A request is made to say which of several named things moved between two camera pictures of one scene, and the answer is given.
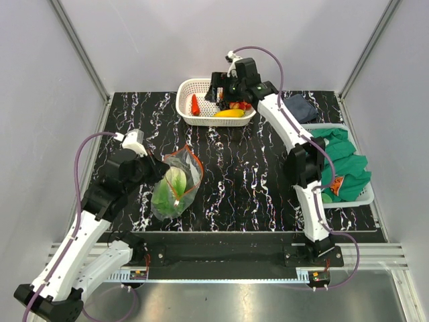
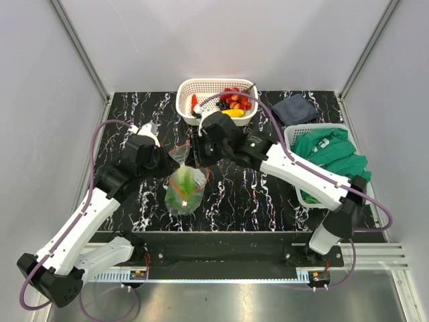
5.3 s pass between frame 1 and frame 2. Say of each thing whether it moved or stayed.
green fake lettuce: moved
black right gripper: moved
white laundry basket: stayed
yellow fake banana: stayed
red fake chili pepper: stayed
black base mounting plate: stayed
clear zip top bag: moved
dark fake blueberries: stayed
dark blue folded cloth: stayed
